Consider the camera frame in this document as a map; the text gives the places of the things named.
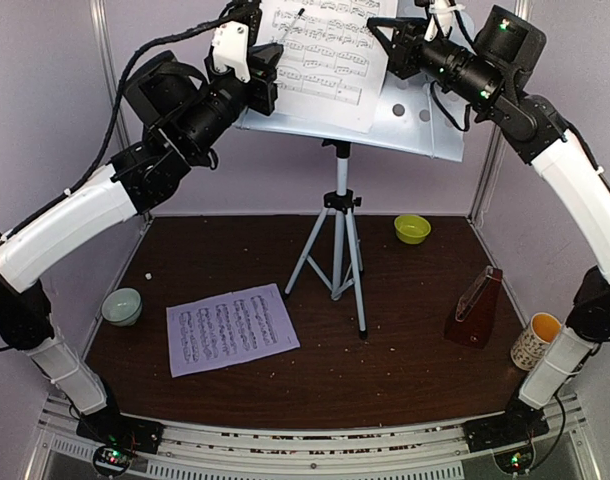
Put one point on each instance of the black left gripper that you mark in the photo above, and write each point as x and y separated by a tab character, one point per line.
263	62

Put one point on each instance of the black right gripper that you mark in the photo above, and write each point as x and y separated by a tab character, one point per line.
400	49

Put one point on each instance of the sheet music page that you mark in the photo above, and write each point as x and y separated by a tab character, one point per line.
333	68

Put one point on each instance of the white perforated music stand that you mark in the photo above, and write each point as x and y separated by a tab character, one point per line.
405	120

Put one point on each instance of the lavender bottom paper sheet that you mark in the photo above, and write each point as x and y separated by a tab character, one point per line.
228	329

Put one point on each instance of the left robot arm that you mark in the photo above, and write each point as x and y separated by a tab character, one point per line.
184	111

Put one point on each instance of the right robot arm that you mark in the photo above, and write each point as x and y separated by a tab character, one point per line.
491	77

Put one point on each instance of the lime green bowl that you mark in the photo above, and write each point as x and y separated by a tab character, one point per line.
412	229

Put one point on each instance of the pale celadon bowl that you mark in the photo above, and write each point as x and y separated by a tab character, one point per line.
122	307

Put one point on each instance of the brown wooden metronome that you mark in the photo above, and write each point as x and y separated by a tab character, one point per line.
471	321

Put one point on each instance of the patterned yellow-lined mug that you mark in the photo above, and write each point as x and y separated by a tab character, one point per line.
534	340

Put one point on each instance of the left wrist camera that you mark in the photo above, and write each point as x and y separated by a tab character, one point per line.
231	40

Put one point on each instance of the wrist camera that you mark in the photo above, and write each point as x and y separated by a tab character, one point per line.
441	16
231	40

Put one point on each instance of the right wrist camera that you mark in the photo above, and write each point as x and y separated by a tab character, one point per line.
441	16

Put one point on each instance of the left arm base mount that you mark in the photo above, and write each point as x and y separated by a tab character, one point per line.
127	433

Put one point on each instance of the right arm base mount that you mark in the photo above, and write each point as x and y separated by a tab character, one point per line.
501	430

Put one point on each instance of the aluminium front rail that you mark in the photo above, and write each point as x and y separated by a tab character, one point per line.
436	450

